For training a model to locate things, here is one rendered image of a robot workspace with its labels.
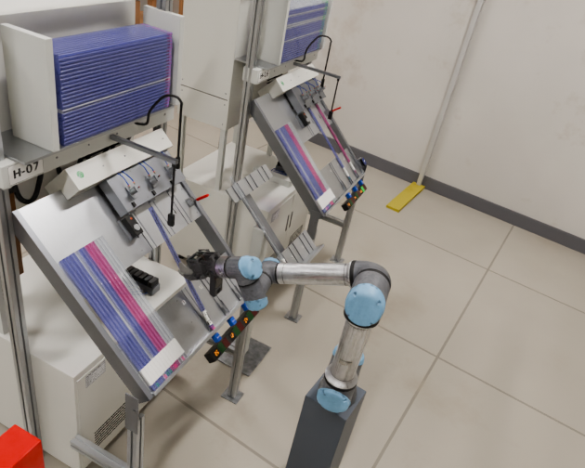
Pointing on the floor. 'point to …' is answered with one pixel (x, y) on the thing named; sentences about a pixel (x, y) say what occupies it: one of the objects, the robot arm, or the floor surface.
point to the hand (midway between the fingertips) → (183, 271)
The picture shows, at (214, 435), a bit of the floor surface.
